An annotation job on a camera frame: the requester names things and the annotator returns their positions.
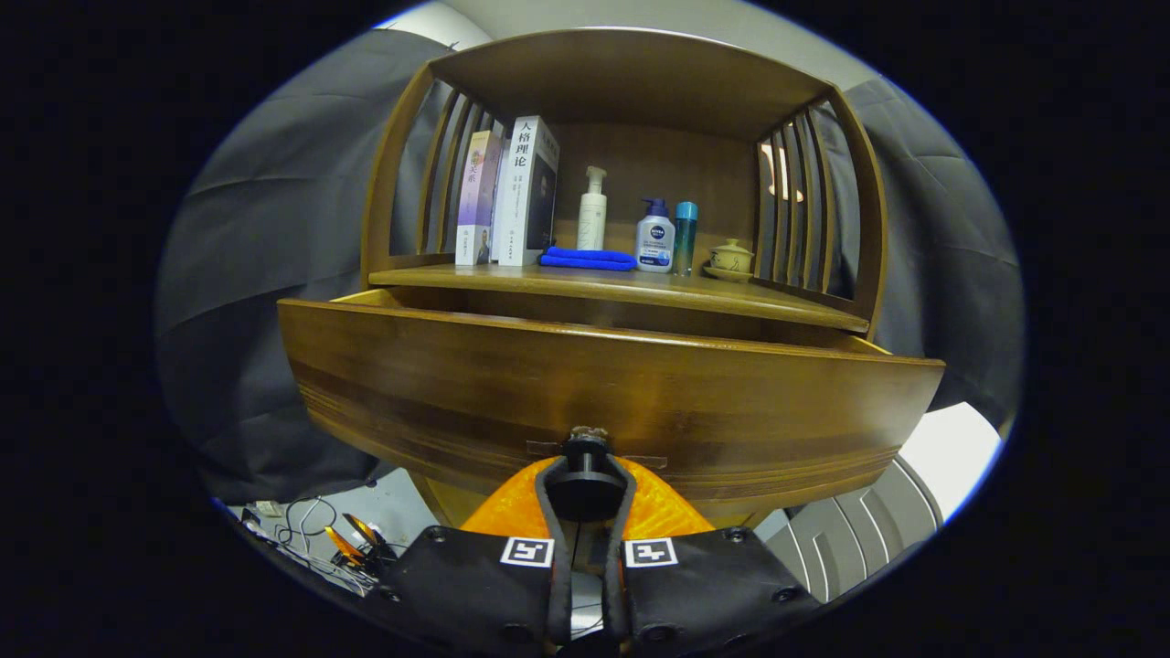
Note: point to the purple book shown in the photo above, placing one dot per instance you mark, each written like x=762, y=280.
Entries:
x=475, y=201

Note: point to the brown wooden cabinet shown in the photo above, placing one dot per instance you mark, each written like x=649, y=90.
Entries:
x=631, y=82

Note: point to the thick white book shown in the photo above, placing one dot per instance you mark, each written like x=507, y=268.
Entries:
x=516, y=210

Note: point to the white flat panel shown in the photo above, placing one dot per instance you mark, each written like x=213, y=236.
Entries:
x=951, y=457

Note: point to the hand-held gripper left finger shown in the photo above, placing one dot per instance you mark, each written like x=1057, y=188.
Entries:
x=560, y=599

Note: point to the brown wooden countertop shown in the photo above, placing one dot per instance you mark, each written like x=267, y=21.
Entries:
x=548, y=277

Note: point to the white pump bottle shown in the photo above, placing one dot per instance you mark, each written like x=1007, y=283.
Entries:
x=591, y=219

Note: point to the orange and black tool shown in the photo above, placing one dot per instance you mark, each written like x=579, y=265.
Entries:
x=361, y=539

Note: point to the brown wooden drawer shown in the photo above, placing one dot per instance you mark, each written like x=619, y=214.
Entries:
x=594, y=384

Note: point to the beige lidded teacup with saucer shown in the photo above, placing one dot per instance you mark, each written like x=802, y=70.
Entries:
x=731, y=259

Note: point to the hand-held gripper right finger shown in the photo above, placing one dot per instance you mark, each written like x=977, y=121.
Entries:
x=614, y=599

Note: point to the blue folded cloth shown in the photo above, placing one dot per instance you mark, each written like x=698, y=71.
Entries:
x=585, y=260

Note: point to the teal slim bottle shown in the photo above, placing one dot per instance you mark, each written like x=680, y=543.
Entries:
x=686, y=238

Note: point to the black drawer knob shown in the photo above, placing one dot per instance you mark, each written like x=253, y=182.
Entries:
x=585, y=489

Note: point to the white bottle with blue cap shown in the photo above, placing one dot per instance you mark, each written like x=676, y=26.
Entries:
x=655, y=242

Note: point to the grey grooved panel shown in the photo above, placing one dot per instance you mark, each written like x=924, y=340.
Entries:
x=850, y=539

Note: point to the white power strip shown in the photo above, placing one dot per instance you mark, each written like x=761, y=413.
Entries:
x=269, y=508

